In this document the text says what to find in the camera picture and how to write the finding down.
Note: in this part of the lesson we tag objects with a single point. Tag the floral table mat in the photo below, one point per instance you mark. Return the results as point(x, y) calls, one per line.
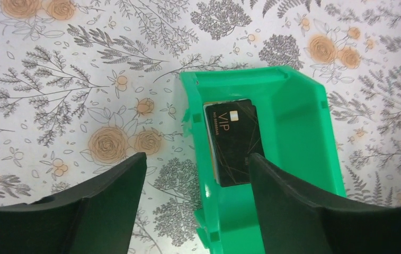
point(85, 84)

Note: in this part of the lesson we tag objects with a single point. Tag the green plastic bin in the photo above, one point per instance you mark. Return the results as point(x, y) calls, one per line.
point(297, 136)

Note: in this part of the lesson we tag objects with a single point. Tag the black VIP card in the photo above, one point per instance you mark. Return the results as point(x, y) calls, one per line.
point(234, 134)

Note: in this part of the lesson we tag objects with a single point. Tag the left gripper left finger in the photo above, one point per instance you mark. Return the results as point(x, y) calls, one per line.
point(95, 216)

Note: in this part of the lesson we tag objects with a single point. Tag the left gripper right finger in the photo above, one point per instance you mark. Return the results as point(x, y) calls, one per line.
point(298, 217)

